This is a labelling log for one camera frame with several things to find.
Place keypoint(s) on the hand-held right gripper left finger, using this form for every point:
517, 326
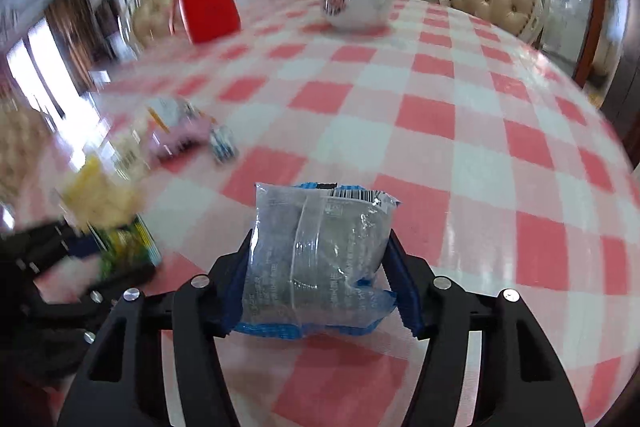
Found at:
220, 297

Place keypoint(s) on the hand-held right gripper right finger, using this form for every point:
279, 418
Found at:
405, 287

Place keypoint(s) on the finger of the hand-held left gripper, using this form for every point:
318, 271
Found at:
45, 244
120, 279

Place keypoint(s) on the green snack packet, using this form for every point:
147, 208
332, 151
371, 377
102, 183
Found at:
125, 247

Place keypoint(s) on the clear blue snack packet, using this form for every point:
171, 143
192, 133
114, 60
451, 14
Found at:
310, 257

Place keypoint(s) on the small green white packet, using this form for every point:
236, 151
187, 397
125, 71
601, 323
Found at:
131, 154

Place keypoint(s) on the purple snack packet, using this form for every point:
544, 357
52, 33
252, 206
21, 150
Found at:
182, 137

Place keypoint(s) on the round cake packet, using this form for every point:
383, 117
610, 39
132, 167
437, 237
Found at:
102, 194

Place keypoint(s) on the red white checkered tablecloth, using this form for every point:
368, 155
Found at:
450, 157

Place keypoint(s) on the small blue white packet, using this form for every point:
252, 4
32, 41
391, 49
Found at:
223, 146

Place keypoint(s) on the white orange snack packet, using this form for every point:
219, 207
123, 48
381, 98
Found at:
170, 112

